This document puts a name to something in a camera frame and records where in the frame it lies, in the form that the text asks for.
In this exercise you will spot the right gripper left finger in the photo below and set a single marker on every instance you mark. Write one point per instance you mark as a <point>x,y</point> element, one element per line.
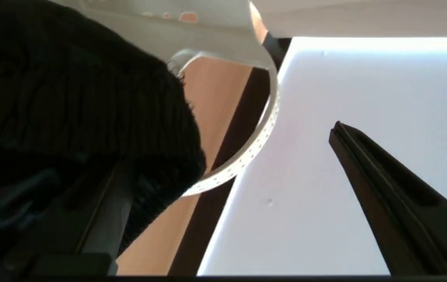
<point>102,235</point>

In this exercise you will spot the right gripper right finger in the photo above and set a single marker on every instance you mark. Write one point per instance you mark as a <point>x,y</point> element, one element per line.
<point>411,235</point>

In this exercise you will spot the black garment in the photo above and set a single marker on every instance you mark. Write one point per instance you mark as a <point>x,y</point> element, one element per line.
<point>70,98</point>

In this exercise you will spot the white laundry basket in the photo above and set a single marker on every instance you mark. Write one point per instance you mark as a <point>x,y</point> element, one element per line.
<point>215,35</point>

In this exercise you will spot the beige curtain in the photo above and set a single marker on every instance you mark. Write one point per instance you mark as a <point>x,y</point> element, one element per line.
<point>364,15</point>

